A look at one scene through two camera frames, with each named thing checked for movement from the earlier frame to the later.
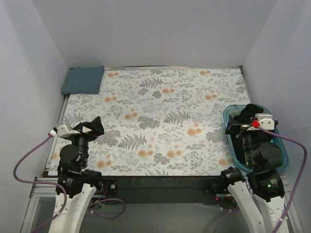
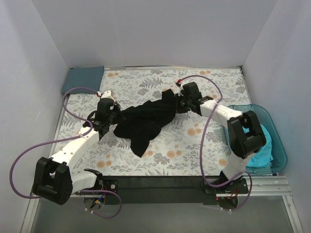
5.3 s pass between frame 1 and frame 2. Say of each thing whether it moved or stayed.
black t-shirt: moved
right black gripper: moved
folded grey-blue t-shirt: stayed
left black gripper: moved
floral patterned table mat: stayed
